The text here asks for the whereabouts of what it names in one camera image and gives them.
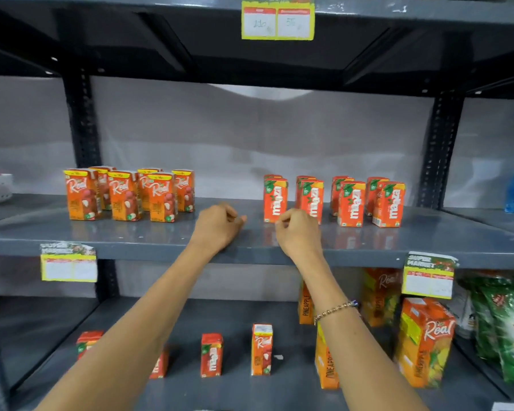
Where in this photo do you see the person's left forearm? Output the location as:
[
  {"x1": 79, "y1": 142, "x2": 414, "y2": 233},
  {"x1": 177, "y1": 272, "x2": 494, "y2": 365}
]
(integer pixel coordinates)
[{"x1": 34, "y1": 246, "x2": 220, "y2": 411}]

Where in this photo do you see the person's right forearm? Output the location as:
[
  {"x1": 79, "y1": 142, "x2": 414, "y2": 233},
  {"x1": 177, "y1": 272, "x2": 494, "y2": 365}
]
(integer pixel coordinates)
[{"x1": 290, "y1": 252, "x2": 430, "y2": 411}]

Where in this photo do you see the group of red mango juice cartons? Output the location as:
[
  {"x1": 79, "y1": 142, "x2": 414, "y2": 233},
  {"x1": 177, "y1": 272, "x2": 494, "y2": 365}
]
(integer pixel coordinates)
[{"x1": 263, "y1": 174, "x2": 406, "y2": 228}]

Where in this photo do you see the large orange pineapple juice carton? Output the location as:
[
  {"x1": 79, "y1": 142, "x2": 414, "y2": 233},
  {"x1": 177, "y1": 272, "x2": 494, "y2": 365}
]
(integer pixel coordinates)
[
  {"x1": 298, "y1": 280, "x2": 316, "y2": 326},
  {"x1": 314, "y1": 323, "x2": 340, "y2": 390},
  {"x1": 395, "y1": 297, "x2": 456, "y2": 389},
  {"x1": 361, "y1": 268, "x2": 402, "y2": 328}
]

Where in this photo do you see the person's right hand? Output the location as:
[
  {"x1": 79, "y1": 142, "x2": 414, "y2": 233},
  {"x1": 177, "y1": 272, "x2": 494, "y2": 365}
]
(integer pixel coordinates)
[{"x1": 275, "y1": 208, "x2": 325, "y2": 266}]

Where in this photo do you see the gray metal shelving unit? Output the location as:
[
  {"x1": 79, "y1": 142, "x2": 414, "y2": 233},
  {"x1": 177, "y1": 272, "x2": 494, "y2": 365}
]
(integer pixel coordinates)
[{"x1": 0, "y1": 0, "x2": 514, "y2": 411}]

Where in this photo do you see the beaded wrist bracelet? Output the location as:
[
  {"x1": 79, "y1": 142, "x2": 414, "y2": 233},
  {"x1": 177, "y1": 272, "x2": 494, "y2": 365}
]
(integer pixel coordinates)
[{"x1": 314, "y1": 300, "x2": 360, "y2": 326}]

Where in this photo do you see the yellow bordered price label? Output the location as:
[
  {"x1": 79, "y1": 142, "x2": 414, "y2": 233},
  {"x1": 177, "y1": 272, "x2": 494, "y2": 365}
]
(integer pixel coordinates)
[
  {"x1": 40, "y1": 242, "x2": 98, "y2": 283},
  {"x1": 401, "y1": 251, "x2": 459, "y2": 300},
  {"x1": 241, "y1": 0, "x2": 316, "y2": 41}
]

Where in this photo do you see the green detergent bag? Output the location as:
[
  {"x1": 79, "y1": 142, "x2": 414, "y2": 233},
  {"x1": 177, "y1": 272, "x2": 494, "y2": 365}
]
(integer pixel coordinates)
[
  {"x1": 482, "y1": 280, "x2": 514, "y2": 386},
  {"x1": 467, "y1": 277, "x2": 504, "y2": 362}
]

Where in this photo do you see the small orange lychee carton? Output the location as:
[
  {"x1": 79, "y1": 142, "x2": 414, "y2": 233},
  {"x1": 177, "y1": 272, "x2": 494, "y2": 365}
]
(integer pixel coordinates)
[{"x1": 251, "y1": 324, "x2": 274, "y2": 376}]

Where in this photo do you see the white packet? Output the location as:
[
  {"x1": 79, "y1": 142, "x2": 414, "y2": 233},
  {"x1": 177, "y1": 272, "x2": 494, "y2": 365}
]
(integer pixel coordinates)
[{"x1": 447, "y1": 279, "x2": 477, "y2": 339}]

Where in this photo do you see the group of orange lychee juice cartons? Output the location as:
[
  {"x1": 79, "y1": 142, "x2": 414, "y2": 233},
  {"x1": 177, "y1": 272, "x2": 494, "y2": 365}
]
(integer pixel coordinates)
[{"x1": 63, "y1": 166, "x2": 196, "y2": 223}]

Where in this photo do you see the person's left hand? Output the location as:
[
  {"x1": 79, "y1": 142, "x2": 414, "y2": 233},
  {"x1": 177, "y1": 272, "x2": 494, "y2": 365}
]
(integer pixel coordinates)
[{"x1": 190, "y1": 203, "x2": 248, "y2": 256}]

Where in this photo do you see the small red mango carton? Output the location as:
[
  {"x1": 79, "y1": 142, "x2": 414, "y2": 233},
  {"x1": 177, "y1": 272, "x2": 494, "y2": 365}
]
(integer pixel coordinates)
[
  {"x1": 149, "y1": 346, "x2": 170, "y2": 380},
  {"x1": 200, "y1": 333, "x2": 224, "y2": 378},
  {"x1": 76, "y1": 331, "x2": 105, "y2": 360}
]

